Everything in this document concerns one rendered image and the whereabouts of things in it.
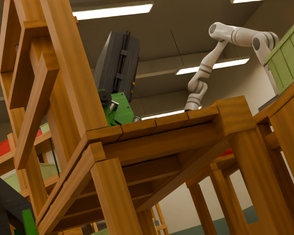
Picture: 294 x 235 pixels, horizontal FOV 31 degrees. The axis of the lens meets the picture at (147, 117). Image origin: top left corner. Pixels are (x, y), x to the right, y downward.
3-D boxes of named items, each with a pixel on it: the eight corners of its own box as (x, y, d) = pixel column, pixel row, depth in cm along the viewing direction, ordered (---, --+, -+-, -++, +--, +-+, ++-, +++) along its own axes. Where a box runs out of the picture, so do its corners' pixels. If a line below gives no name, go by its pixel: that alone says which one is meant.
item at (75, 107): (50, 216, 324) (12, 76, 353) (108, 126, 195) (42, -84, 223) (35, 220, 321) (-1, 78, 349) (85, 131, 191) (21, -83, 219)
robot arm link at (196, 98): (199, 111, 286) (184, 105, 285) (205, 87, 293) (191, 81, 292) (204, 106, 280) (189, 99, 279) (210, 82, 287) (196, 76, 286)
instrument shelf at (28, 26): (50, 102, 322) (48, 96, 323) (79, 22, 243) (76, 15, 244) (9, 109, 312) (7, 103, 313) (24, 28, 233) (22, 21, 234)
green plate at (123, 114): (135, 132, 274) (120, 101, 285) (138, 122, 268) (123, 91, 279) (114, 136, 269) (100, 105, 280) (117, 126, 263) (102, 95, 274)
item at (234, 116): (145, 212, 345) (138, 190, 349) (257, 127, 214) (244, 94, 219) (125, 217, 339) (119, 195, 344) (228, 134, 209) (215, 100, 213)
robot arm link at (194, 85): (185, 88, 291) (195, 65, 289) (199, 94, 292) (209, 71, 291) (187, 89, 284) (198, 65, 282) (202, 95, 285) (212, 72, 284)
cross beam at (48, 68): (25, 168, 322) (21, 155, 324) (59, 69, 208) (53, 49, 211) (17, 170, 320) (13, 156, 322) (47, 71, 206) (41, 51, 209)
